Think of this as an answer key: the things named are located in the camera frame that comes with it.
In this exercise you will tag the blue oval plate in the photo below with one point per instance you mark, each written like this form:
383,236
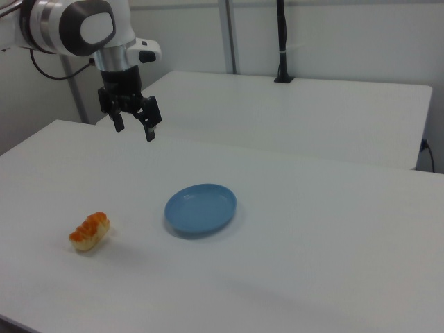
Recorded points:
200,211

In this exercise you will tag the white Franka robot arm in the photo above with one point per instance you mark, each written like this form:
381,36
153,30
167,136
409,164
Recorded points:
69,27

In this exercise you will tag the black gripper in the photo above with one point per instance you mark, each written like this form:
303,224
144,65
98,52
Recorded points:
122,93

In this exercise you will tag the black camera pole stand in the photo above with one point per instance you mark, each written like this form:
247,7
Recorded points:
283,41

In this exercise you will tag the white rear table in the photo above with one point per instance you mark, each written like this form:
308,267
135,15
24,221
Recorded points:
295,114

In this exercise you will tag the golden bread loaf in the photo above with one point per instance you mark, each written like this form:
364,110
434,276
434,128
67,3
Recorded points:
89,230

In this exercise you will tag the grey wall partition post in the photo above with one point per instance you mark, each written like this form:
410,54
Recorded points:
230,36

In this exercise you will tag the grey slanted frame post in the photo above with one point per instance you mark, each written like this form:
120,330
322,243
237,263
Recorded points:
74,90

